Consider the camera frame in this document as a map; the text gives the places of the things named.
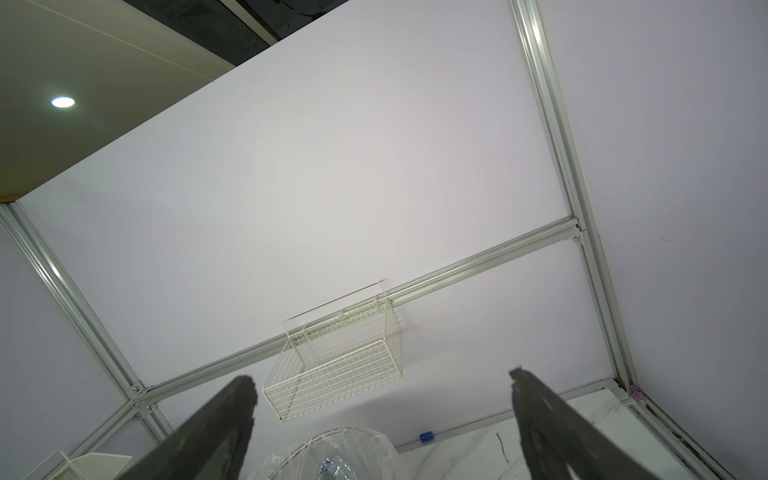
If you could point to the white wire wall basket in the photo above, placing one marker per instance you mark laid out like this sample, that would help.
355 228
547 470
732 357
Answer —
334 351

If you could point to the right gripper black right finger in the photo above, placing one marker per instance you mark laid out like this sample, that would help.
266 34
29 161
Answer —
558 443

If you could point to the aluminium frame corner post right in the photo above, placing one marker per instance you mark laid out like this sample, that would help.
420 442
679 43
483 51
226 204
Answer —
539 61

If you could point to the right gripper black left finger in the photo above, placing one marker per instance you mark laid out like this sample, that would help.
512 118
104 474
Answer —
211 444

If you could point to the aluminium frame corner post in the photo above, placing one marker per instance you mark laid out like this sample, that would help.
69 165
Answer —
18 225
539 61

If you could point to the round ceiling light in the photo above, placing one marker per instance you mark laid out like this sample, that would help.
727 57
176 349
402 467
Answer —
63 102

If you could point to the aluminium frame corner post left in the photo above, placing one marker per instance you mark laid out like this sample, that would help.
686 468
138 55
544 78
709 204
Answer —
18 225

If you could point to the white mesh upper shelf tray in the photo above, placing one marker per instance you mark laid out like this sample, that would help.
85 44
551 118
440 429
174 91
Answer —
90 466

